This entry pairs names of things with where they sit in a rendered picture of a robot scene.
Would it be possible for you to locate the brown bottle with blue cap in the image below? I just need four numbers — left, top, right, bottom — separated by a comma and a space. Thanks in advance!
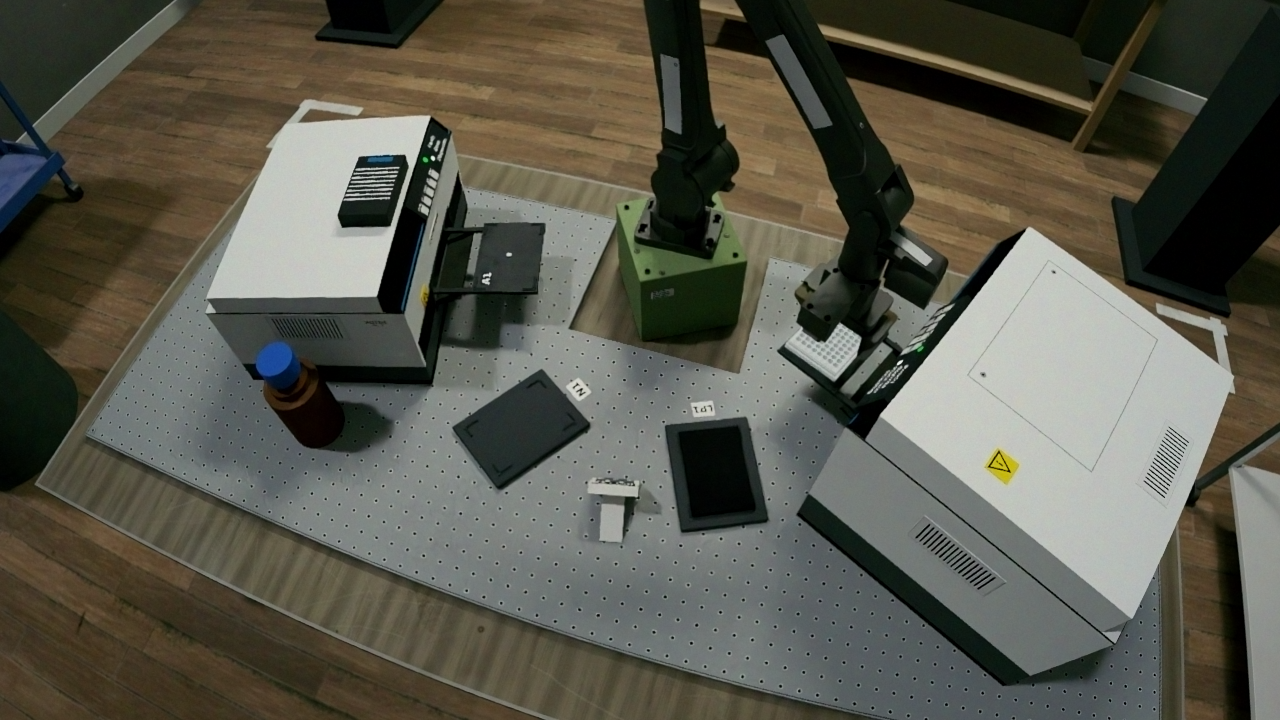
256, 342, 346, 448

